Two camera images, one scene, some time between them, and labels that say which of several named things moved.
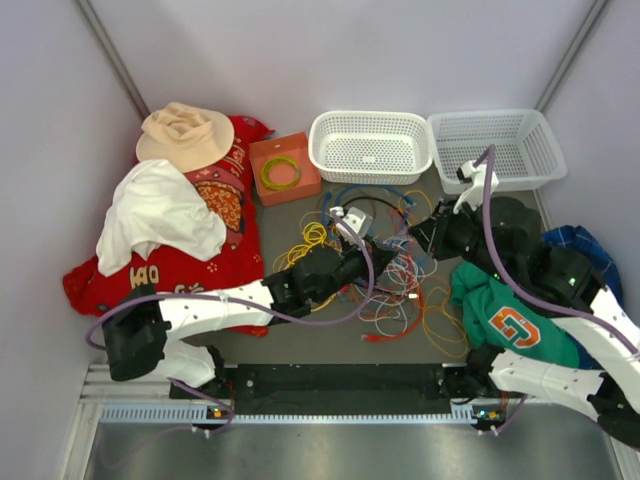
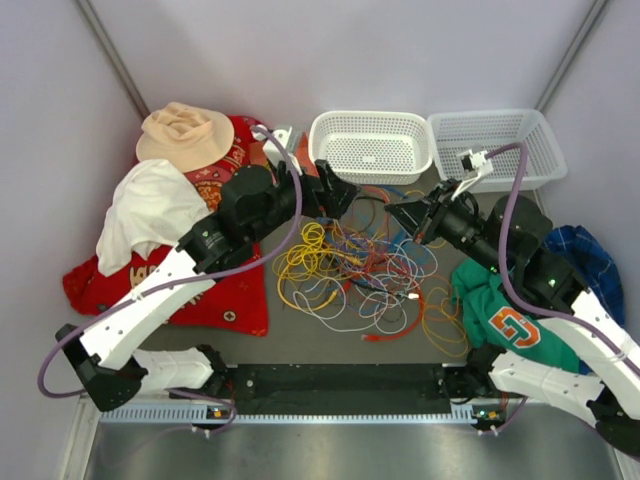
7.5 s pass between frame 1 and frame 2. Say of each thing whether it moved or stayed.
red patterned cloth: stayed
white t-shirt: stayed
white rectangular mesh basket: stayed
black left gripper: moved
